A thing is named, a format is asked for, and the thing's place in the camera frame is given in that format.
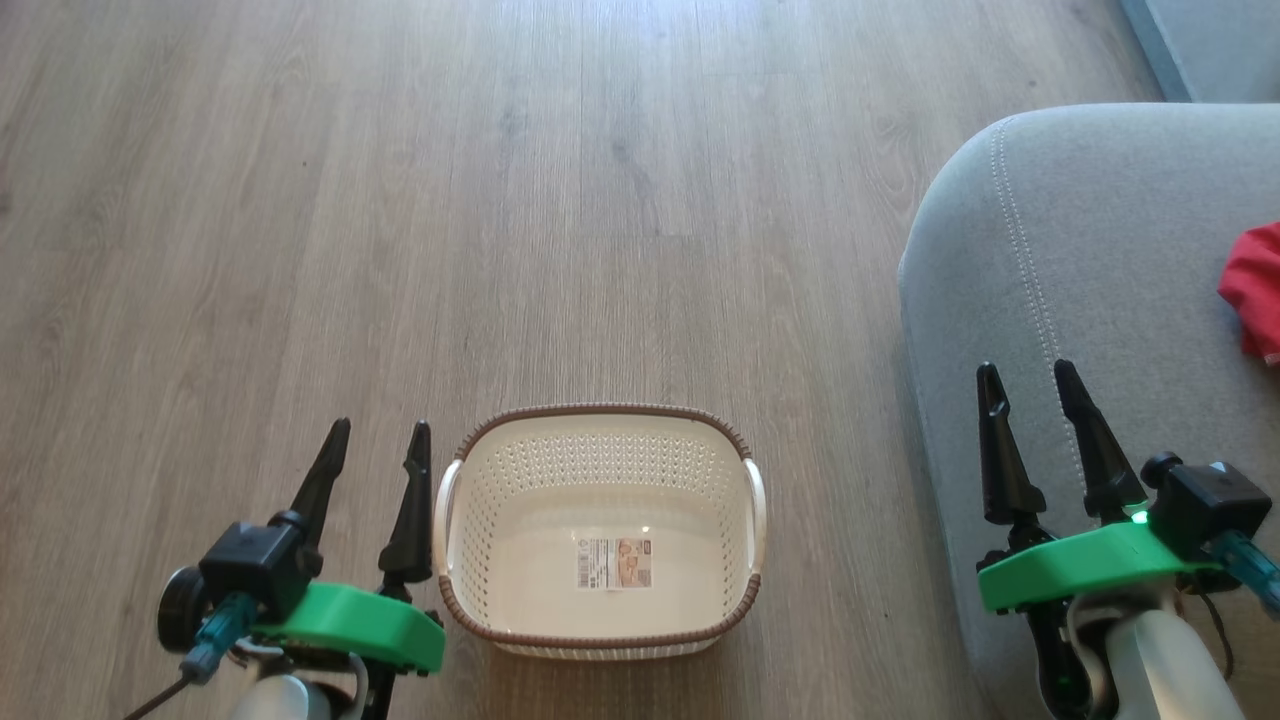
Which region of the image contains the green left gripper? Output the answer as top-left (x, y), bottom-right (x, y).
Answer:
top-left (252, 417), bottom-right (447, 703)

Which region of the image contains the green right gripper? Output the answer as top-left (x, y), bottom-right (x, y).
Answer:
top-left (975, 358), bottom-right (1253, 615)

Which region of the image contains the plain red garment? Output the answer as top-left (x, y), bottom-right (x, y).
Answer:
top-left (1216, 221), bottom-right (1280, 368)

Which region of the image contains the grey fabric sofa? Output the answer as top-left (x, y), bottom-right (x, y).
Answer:
top-left (896, 102), bottom-right (1280, 720)

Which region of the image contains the cream laundry basket brown rim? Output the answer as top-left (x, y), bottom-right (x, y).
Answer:
top-left (432, 402), bottom-right (769, 662)

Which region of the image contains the black round left gripper motor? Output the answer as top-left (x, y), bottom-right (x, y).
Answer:
top-left (157, 566), bottom-right (210, 655)

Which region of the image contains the teal left camera plug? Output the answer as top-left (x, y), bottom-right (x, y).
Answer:
top-left (179, 591), bottom-right (263, 687)

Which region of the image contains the teal camera plug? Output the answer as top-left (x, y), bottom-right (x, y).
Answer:
top-left (1204, 529), bottom-right (1280, 618)
top-left (179, 591), bottom-right (263, 687)

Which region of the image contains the teal right camera plug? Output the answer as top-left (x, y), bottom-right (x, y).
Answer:
top-left (1204, 529), bottom-right (1280, 618)

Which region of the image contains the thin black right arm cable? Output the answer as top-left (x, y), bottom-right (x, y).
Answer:
top-left (1188, 588), bottom-right (1238, 685)

